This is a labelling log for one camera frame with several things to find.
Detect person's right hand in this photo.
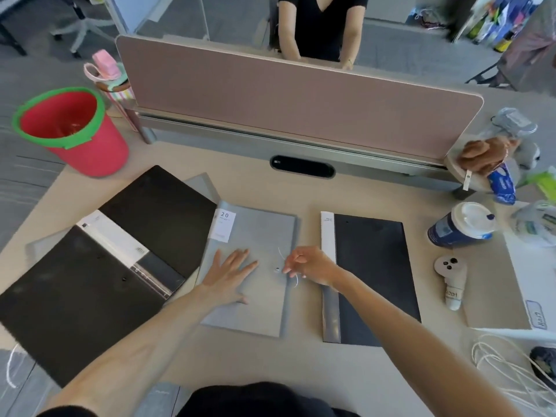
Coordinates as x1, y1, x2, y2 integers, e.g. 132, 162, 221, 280
282, 246, 345, 288

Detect person's left hand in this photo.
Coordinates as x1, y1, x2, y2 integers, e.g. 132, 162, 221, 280
202, 248, 259, 306

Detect thin white string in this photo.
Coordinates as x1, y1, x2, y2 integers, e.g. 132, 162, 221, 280
277, 246, 301, 288

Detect grey folder with white label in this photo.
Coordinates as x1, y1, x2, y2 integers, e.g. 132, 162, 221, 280
195, 201, 300, 339

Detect person's right forearm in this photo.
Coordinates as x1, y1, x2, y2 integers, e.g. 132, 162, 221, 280
332, 269, 526, 417

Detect person's left forearm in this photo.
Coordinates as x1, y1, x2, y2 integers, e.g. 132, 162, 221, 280
38, 284, 244, 417

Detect black folder with white spine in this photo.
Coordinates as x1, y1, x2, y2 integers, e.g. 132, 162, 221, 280
321, 211, 422, 347

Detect open black folder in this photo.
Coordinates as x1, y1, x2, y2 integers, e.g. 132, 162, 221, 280
0, 165, 218, 388

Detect person's black shirt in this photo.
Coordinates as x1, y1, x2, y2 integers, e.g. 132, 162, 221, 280
177, 381, 362, 417

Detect person's blue jeans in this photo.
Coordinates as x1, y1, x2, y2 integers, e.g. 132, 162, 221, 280
129, 381, 194, 417

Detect pink desk divider panel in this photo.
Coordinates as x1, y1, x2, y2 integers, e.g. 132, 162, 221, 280
116, 34, 484, 166

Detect white handheld controller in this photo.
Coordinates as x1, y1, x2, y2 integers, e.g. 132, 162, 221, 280
434, 255, 468, 311

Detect blue cup with white lid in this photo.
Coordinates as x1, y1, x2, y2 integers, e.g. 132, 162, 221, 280
427, 202, 498, 249

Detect red bucket with green rim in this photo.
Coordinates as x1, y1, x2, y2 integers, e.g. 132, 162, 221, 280
12, 87, 130, 178

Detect brown cardboard sheet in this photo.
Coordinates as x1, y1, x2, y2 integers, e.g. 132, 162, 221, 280
460, 233, 533, 330

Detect brown clamp cup holder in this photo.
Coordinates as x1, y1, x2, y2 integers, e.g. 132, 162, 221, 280
95, 78, 133, 93

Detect pink striped water bottle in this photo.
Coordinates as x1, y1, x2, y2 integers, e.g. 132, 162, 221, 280
83, 49, 139, 131

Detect blue tissue packet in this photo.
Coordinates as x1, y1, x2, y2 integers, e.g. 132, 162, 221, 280
486, 162, 517, 206

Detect brown plush toy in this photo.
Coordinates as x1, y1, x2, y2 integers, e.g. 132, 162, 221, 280
459, 135, 521, 174

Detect clear wet wipes pack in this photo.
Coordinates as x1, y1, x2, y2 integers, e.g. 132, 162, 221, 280
509, 200, 556, 249

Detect glass partition panel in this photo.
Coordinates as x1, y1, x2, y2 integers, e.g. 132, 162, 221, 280
104, 0, 210, 41

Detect green packet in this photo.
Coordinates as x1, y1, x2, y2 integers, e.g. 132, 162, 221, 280
519, 167, 556, 202

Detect grey plush toy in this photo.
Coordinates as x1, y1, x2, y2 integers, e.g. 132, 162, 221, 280
490, 107, 542, 170

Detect dark round object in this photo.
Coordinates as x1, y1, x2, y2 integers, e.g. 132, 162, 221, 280
529, 346, 556, 380

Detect white office chair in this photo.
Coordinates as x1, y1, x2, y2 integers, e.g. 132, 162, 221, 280
49, 0, 117, 59

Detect black chair base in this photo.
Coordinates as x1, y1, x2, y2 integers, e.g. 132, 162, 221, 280
466, 60, 522, 89

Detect colourful bags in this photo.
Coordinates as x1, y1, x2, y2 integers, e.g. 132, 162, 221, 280
451, 0, 536, 53

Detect grey hanging garment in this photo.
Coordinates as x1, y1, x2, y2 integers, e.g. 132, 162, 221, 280
497, 0, 556, 97

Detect black oval cable grommet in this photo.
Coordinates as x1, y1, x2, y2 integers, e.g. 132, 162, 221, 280
270, 155, 336, 180

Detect grey divider base rail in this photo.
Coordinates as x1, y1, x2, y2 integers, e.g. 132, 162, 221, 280
126, 106, 467, 200

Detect white cord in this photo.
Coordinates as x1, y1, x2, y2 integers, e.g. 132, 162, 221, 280
5, 342, 23, 389

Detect bundle of white cables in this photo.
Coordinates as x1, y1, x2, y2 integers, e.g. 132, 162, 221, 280
471, 333, 556, 417

